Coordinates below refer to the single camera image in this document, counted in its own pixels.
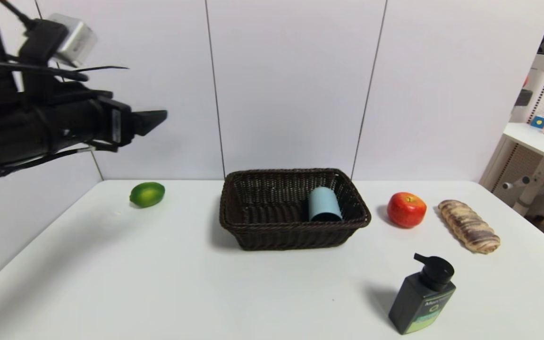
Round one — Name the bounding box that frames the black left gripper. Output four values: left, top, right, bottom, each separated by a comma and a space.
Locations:
47, 95, 168, 153

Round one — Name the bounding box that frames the light blue plastic cup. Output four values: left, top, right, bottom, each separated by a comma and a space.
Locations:
307, 186, 343, 222

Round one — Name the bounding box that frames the dark brown wicker basket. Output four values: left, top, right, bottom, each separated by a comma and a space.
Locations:
220, 168, 372, 251

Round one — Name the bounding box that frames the thin black zip tie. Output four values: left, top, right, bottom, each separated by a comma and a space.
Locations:
67, 65, 129, 75

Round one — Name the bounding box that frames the green lime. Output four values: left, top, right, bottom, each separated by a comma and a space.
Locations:
129, 181, 166, 209

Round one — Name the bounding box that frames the red apple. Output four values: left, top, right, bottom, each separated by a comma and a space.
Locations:
387, 192, 427, 229

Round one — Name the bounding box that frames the black pump soap bottle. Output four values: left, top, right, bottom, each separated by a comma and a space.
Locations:
388, 253, 457, 335

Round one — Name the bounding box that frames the brown swirled bread loaf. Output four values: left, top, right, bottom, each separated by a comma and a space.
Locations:
438, 200, 501, 255

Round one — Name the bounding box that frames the white side desk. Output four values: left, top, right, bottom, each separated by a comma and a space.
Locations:
502, 123, 544, 172

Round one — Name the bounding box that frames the white desk leg with crank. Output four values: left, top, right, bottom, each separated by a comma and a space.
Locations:
501, 158, 544, 218

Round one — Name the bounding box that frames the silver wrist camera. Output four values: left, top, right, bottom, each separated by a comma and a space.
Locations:
47, 13, 98, 68

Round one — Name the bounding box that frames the black camera cable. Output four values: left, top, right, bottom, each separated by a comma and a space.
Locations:
0, 0, 36, 30

